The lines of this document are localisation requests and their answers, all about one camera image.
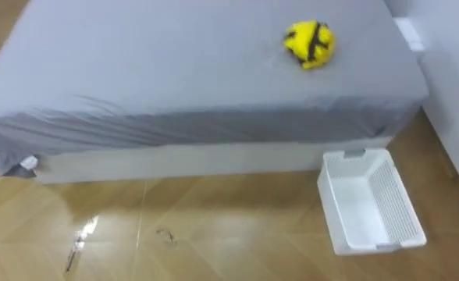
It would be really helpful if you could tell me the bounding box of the yellow black crumpled cloth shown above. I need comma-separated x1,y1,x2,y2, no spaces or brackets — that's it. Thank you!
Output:
283,19,336,70

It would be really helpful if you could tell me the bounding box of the white fabric tag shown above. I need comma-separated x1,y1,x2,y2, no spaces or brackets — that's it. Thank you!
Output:
20,155,40,171

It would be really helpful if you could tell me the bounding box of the white wardrobe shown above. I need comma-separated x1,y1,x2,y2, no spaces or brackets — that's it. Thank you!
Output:
383,0,459,176

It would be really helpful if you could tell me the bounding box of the white plastic laundry basket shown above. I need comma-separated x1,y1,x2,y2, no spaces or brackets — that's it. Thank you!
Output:
316,148,428,257

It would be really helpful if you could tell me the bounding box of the grey bed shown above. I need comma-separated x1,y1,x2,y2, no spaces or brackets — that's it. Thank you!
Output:
0,0,429,185

